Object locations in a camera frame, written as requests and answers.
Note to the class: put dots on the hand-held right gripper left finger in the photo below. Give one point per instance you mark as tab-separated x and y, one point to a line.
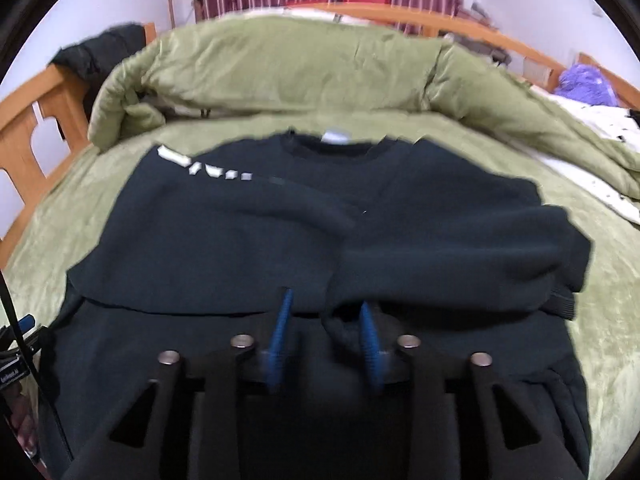
279	345

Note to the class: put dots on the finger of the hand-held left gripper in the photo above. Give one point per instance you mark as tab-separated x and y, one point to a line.
27	320

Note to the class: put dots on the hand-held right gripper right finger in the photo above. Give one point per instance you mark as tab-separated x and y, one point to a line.
370	347

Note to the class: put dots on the dark navy sweatshirt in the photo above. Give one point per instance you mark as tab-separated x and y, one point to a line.
250	240

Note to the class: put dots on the person's left hand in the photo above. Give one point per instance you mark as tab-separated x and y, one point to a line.
21	425

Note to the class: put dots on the green plush bed blanket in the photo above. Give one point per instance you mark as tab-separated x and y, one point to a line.
612	360

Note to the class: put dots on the black garment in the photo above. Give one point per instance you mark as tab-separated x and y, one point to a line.
100	55

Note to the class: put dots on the green folded quilt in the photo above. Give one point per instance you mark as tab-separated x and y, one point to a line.
300	70

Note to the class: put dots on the white spotted bedding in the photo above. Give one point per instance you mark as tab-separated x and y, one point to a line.
597	122

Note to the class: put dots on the purple plush toy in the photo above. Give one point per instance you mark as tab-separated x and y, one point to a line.
585	85

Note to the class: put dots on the wooden rack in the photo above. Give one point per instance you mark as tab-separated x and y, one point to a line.
172	10

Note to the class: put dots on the wooden bed frame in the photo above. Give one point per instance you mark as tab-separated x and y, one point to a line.
55	105

